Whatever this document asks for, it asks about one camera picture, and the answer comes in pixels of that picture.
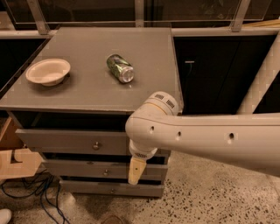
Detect grey middle drawer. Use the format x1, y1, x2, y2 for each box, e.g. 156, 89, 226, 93
43, 159, 167, 180

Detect white paper bowl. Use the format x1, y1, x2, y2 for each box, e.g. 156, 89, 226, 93
25, 59, 71, 87

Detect brown shoe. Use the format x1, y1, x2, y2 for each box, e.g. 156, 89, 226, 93
101, 215, 124, 224

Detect blue and black cables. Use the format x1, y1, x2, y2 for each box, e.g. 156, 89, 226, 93
0, 169, 71, 224

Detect grey top drawer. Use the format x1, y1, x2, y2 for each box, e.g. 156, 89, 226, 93
16, 129, 130, 156

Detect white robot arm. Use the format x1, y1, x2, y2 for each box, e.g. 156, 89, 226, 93
125, 39, 280, 185

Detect wooden furniture piece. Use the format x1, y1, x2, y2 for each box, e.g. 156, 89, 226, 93
0, 117, 42, 183

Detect white shoe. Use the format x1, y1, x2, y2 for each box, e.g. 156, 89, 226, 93
0, 209, 11, 224

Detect metal glass railing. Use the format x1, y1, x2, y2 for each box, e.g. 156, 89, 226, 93
0, 0, 280, 39

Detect green soda can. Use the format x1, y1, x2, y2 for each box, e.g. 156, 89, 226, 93
106, 54, 134, 83

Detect grey drawer cabinet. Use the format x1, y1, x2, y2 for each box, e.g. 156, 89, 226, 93
1, 27, 182, 186

